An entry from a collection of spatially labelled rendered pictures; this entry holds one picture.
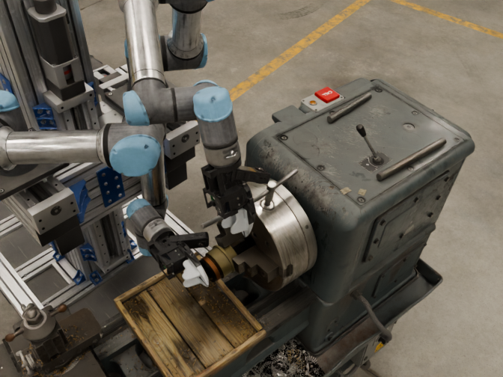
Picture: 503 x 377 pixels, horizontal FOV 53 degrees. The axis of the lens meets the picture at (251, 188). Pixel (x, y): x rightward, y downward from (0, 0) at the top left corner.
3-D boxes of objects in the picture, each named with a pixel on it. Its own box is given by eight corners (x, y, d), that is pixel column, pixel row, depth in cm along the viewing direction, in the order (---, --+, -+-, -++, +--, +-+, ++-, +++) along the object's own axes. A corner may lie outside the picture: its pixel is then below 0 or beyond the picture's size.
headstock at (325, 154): (351, 149, 209) (370, 68, 181) (446, 221, 184) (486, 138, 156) (236, 214, 182) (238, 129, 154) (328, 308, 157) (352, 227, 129)
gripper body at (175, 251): (170, 282, 141) (147, 253, 147) (196, 267, 145) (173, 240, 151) (168, 266, 136) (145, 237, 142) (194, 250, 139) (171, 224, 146)
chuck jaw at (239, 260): (263, 238, 144) (290, 262, 137) (263, 250, 147) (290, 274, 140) (231, 256, 139) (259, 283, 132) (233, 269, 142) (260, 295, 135)
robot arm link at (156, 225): (166, 230, 154) (164, 212, 148) (174, 240, 151) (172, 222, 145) (144, 242, 150) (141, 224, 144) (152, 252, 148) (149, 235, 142)
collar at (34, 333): (47, 305, 125) (44, 298, 123) (61, 328, 121) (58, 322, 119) (16, 322, 122) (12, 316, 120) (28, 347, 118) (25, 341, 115)
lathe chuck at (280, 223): (235, 223, 169) (245, 160, 145) (297, 293, 155) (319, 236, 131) (213, 235, 165) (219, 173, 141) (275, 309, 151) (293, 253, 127)
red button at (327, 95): (326, 90, 172) (327, 85, 170) (339, 99, 169) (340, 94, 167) (314, 96, 169) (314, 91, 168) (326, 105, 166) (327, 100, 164)
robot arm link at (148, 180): (128, 82, 140) (141, 202, 175) (120, 106, 132) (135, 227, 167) (171, 86, 140) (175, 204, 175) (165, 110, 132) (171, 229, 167)
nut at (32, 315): (40, 309, 121) (36, 301, 119) (46, 321, 119) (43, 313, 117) (23, 318, 119) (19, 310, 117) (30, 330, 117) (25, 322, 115)
